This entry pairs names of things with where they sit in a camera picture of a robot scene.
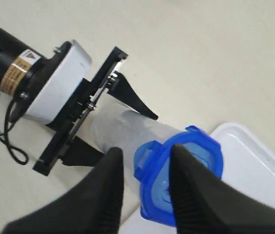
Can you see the clear plastic tall container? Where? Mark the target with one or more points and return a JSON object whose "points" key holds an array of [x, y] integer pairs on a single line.
{"points": [[119, 126]]}

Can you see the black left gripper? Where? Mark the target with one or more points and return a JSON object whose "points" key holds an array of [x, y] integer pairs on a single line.
{"points": [[65, 145]]}

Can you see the white rectangular tray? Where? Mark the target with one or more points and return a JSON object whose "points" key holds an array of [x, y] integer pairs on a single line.
{"points": [[231, 152]]}

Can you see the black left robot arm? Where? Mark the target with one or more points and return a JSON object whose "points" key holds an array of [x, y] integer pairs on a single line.
{"points": [[23, 74]]}

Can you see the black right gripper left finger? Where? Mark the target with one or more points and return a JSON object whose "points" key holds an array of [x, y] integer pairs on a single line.
{"points": [[93, 206]]}

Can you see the blue plastic lid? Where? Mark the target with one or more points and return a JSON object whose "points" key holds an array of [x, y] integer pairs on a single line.
{"points": [[181, 175]]}

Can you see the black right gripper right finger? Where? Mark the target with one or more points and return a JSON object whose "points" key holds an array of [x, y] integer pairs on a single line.
{"points": [[224, 209]]}

